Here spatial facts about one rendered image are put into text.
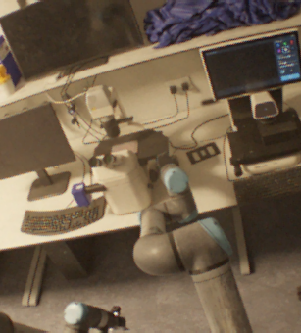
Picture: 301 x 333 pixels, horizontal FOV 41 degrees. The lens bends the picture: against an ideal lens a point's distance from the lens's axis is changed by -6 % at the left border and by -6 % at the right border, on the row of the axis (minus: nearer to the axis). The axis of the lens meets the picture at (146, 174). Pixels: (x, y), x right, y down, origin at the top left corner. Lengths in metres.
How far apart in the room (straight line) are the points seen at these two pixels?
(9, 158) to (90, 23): 0.83
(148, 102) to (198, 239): 1.54
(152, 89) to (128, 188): 0.80
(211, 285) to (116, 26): 1.48
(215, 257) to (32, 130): 1.31
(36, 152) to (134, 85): 0.71
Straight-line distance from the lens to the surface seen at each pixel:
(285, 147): 1.95
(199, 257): 1.11
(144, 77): 2.46
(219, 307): 1.14
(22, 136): 2.19
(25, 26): 2.32
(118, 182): 1.87
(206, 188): 1.98
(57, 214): 2.18
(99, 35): 2.24
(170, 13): 2.23
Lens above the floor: 2.05
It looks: 37 degrees down
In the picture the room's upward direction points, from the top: 22 degrees counter-clockwise
